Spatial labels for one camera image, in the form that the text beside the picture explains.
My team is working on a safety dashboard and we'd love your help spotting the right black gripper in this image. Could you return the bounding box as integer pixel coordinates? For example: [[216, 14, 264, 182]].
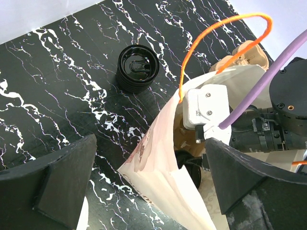
[[205, 105, 307, 230]]

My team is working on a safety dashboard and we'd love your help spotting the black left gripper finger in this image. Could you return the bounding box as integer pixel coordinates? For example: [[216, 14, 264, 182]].
[[0, 134, 97, 230]]

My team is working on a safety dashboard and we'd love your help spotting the black coffee cup lid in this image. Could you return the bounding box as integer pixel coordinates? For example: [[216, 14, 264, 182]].
[[175, 149, 202, 189]]

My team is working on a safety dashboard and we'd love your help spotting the brown pulp cup carrier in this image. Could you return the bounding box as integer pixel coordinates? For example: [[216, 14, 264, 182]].
[[173, 114, 205, 157]]

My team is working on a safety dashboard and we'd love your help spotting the beige paper takeout bag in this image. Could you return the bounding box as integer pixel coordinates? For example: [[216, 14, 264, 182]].
[[117, 12, 307, 230]]

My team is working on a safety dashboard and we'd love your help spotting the stack of black cup lids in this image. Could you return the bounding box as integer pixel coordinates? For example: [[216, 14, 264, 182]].
[[116, 44, 160, 93]]

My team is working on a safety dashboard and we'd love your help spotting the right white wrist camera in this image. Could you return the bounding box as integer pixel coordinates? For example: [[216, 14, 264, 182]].
[[182, 84, 232, 145]]

